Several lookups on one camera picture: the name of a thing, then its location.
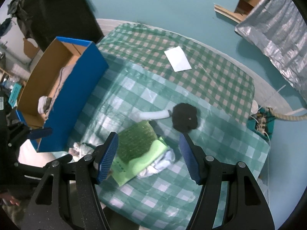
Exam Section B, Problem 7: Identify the white sock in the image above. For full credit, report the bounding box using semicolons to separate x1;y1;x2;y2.
131;110;171;122
37;96;52;114

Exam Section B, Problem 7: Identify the light blue white cloth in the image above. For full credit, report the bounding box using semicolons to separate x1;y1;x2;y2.
137;148;175;178

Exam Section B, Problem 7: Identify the blue cardboard box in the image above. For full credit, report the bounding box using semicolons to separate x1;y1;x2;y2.
17;37;109;152

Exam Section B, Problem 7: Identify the braided beige hose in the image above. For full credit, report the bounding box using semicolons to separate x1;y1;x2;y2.
268;107;307;122

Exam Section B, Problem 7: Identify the light green cloth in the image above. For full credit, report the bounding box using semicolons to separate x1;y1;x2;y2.
111;137;169;186

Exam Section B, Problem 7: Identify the large-check green tablecloth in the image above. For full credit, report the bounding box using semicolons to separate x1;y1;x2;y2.
67;53;270;229

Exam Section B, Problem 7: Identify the teal carton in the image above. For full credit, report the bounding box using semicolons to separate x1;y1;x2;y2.
8;83;22;108

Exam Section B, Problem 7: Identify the teal basket with cables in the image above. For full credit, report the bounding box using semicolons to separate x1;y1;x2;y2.
247;108;275;136

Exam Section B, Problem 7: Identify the white paper sheet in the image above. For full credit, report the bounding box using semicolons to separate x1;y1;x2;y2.
164;46;191;72

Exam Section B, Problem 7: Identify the black fuzzy soft object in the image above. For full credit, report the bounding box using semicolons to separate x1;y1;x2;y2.
172;103;198;133

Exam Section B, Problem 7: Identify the small-check green tablecloth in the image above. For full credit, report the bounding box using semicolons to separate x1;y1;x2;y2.
97;23;254;124

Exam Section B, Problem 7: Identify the silver foil curtain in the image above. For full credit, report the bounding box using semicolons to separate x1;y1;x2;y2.
235;0;306;99

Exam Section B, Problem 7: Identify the person's left hand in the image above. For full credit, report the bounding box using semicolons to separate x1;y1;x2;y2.
0;192;20;206

